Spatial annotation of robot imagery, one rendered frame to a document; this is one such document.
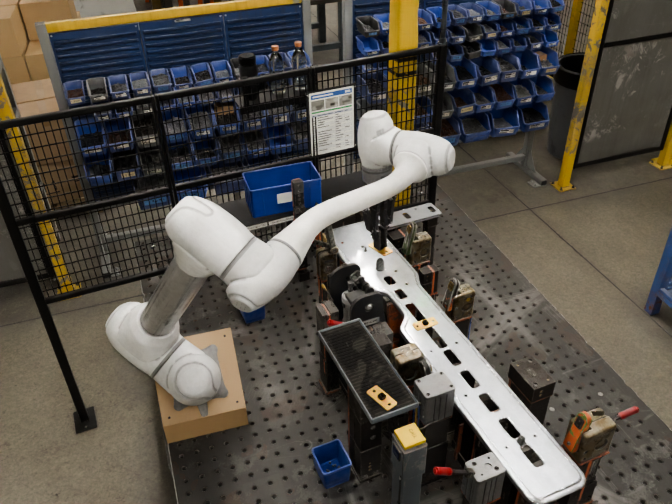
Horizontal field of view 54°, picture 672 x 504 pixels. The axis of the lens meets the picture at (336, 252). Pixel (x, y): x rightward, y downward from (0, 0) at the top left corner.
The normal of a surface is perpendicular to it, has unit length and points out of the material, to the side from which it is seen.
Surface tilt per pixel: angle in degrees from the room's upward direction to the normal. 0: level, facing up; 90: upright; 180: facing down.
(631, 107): 90
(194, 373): 52
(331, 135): 90
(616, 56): 90
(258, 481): 0
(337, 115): 90
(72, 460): 0
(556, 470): 0
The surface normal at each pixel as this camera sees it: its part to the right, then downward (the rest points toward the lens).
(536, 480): -0.02, -0.81
